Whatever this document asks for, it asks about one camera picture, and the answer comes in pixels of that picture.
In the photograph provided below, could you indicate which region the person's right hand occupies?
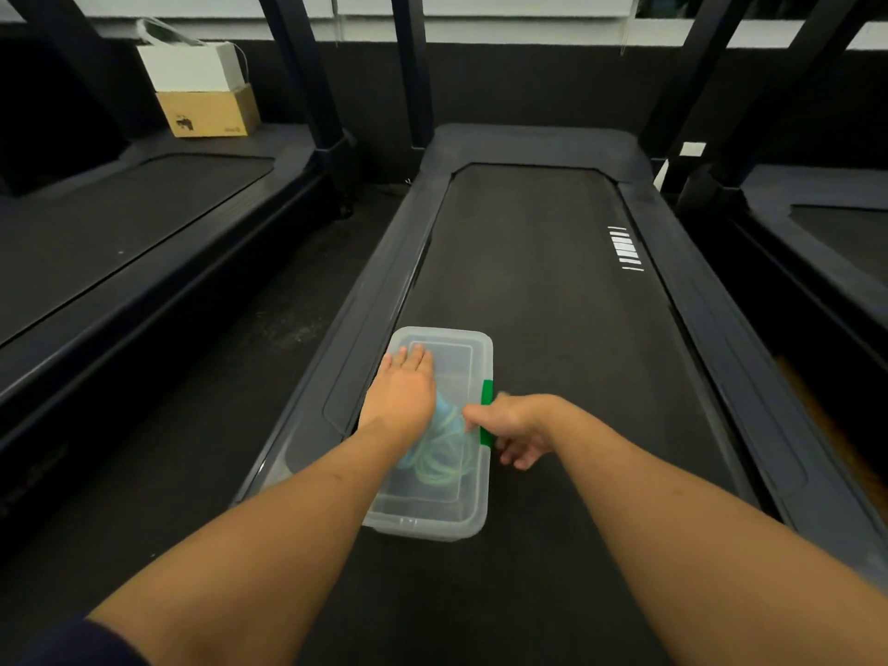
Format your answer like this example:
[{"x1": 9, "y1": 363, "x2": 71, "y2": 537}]
[{"x1": 462, "y1": 392, "x2": 560, "y2": 472}]

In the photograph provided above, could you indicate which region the person's left hand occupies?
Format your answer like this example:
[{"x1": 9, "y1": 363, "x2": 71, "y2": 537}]
[{"x1": 357, "y1": 344, "x2": 438, "y2": 444}]

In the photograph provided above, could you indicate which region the clear plastic storage box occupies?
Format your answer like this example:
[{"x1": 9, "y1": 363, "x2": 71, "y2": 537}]
[{"x1": 361, "y1": 327, "x2": 495, "y2": 543}]

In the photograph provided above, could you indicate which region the person's right forearm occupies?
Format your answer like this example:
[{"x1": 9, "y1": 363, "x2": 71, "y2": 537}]
[{"x1": 547, "y1": 397, "x2": 888, "y2": 666}]

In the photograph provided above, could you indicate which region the person's left forearm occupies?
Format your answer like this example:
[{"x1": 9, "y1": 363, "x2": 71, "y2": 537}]
[{"x1": 86, "y1": 416, "x2": 412, "y2": 666}]

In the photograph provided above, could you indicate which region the black treadmill with white marks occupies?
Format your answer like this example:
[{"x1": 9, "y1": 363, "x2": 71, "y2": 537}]
[{"x1": 232, "y1": 0, "x2": 888, "y2": 666}]

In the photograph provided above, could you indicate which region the brown cardboard box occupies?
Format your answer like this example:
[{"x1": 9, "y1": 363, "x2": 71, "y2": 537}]
[{"x1": 154, "y1": 83, "x2": 262, "y2": 140}]

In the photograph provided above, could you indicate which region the white cardboard box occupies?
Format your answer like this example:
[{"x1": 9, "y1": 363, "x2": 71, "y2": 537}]
[{"x1": 136, "y1": 40, "x2": 248, "y2": 93}]

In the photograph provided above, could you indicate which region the clear plastic bag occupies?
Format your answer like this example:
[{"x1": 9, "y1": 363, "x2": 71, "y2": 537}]
[{"x1": 135, "y1": 17, "x2": 207, "y2": 48}]

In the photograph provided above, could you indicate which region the dark blue sleeve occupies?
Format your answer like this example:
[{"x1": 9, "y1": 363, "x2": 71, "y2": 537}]
[{"x1": 12, "y1": 612, "x2": 151, "y2": 666}]

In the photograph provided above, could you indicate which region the light blue coiled cord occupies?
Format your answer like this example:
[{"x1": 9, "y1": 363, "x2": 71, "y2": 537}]
[{"x1": 397, "y1": 391, "x2": 481, "y2": 488}]

